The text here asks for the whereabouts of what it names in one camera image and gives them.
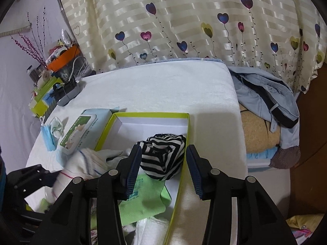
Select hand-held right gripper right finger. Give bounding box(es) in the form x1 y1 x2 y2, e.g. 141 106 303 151
186 144 297 245

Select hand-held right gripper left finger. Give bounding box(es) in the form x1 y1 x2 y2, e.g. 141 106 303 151
31 144 143 245

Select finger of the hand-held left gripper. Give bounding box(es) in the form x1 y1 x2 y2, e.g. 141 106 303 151
0 204 44 236
6 165 62 199

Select black white striped sock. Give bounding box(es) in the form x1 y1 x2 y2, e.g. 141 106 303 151
137 133 187 182

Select green printed sock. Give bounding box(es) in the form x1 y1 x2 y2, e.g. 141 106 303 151
118 173 171 221

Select blue face mask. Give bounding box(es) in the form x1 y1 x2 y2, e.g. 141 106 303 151
39 116 58 151

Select yellow green cardboard box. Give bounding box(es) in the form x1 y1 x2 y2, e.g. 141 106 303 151
94 112 191 245

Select wet wipes packet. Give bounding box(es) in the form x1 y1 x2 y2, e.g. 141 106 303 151
59 108 121 155

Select white cloth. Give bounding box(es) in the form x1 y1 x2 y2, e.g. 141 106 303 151
133 216 175 245

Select white face mask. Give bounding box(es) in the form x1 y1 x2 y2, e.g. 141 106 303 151
50 117 64 137

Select light blue folded sheet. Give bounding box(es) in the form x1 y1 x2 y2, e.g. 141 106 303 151
246 148 279 172

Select large green box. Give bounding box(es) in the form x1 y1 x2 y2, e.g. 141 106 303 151
30 78 64 118

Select grey black headset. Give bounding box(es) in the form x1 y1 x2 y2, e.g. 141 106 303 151
52 78 82 107

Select brown checkered cloth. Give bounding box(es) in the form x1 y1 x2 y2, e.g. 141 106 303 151
270 145 301 169

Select light blue jacket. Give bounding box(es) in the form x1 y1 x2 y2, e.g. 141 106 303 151
227 66 301 150

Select wooden cabinet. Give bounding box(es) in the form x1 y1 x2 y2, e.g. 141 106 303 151
289 61 327 215

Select orange tray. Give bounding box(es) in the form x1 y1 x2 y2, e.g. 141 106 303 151
47 45 81 72

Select yellow printed packet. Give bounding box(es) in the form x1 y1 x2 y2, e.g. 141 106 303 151
286 213 325 245

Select red decorative branches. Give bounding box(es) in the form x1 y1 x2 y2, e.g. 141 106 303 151
10 5 49 65

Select heart print curtain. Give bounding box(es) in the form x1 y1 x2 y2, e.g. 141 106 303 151
55 0 327 94

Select white cable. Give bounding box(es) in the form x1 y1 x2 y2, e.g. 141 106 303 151
72 56 90 78

